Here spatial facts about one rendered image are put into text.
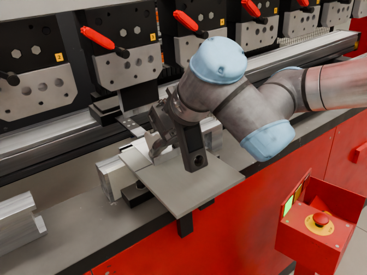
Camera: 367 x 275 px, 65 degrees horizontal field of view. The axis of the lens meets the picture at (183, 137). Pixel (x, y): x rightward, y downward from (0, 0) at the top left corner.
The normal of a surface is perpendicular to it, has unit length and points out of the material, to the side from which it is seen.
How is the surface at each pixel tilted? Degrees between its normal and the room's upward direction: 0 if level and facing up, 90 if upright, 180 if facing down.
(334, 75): 49
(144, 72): 90
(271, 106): 39
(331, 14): 90
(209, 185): 0
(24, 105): 90
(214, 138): 90
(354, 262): 0
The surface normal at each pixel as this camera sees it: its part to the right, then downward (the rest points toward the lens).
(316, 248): -0.66, 0.43
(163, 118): 0.33, -0.39
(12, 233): 0.58, 0.40
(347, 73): -0.65, -0.30
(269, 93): 0.06, -0.80
